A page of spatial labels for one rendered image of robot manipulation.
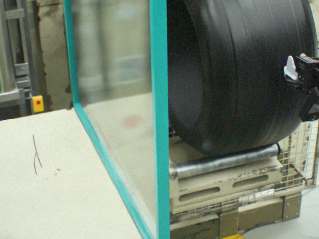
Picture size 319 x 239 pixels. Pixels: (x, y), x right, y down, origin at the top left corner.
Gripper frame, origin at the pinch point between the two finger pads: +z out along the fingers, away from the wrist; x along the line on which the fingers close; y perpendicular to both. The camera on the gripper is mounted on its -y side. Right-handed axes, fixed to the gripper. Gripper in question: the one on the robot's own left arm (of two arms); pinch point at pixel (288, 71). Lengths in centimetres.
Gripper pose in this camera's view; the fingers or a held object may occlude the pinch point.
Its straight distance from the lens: 161.4
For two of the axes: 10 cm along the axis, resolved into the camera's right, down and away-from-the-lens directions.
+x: -9.4, 1.8, -2.9
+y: -0.5, -9.1, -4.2
